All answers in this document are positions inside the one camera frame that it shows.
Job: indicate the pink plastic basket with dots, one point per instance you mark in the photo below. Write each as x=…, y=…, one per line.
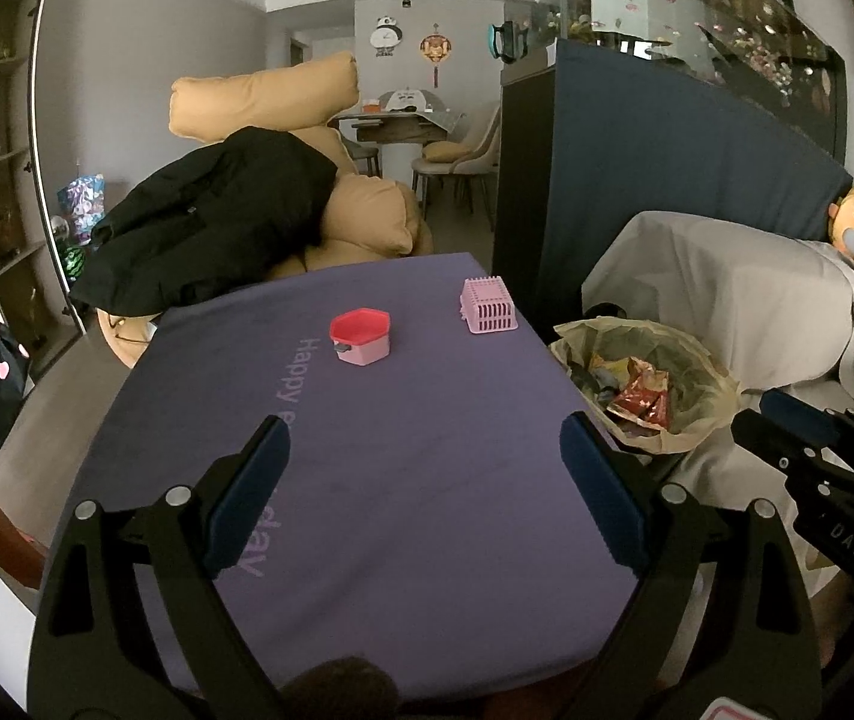
x=488, y=306

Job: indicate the person's right forearm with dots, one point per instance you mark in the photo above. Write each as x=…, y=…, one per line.
x=843, y=619

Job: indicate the red snack packet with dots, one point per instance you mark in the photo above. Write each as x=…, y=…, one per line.
x=643, y=397

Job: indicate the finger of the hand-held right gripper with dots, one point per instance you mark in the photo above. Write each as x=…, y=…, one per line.
x=802, y=416
x=779, y=446

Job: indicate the pink container with red lid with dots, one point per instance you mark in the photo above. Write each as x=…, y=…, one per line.
x=361, y=334

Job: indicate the green striped ball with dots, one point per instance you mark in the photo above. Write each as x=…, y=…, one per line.
x=75, y=264

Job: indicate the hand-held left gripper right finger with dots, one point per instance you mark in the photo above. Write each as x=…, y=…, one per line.
x=603, y=499

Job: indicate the white sofa cover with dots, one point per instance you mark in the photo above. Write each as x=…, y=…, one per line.
x=742, y=292

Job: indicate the yellow chair cushion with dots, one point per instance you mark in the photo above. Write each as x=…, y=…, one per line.
x=445, y=151

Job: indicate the yellow beanbag sofa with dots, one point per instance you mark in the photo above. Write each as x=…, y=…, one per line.
x=370, y=217

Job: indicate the long yellow cushion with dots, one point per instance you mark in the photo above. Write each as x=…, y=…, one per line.
x=262, y=97

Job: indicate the purple tablecloth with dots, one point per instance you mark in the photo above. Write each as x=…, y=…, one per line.
x=427, y=465

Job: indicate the blue patterned gift bag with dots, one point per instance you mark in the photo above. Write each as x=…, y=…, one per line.
x=81, y=202

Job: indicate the dining table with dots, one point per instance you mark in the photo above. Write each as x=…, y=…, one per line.
x=397, y=131

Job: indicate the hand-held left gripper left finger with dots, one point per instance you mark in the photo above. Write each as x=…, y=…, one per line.
x=247, y=502

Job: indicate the black jacket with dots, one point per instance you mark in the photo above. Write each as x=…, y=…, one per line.
x=209, y=225

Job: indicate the black tank cabinet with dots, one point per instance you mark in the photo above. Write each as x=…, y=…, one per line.
x=520, y=187

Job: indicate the white dome food cover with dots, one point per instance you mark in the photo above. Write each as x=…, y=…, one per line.
x=413, y=101

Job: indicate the teal tank device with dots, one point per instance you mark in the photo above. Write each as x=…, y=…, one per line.
x=508, y=41

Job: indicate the glass fish tank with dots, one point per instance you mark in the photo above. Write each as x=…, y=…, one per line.
x=682, y=7

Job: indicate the orange hanging wall ornament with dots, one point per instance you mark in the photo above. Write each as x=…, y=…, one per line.
x=434, y=49

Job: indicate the grey dining chair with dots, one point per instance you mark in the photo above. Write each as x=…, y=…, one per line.
x=464, y=165
x=363, y=157

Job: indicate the open shelf unit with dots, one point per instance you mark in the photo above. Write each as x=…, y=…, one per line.
x=6, y=165

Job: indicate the panda wall clock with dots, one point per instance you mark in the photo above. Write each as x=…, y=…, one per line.
x=386, y=37

